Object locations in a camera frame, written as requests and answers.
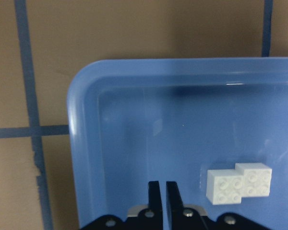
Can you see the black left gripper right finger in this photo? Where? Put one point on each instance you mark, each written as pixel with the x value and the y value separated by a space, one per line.
pixel 180 216

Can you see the white building block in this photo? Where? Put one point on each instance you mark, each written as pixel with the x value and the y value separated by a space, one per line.
pixel 257 179
pixel 224 187

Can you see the blue plastic tray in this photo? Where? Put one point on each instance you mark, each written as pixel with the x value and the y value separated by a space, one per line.
pixel 139 120

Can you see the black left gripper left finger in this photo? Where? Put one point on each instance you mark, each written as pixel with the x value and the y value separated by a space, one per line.
pixel 151 217

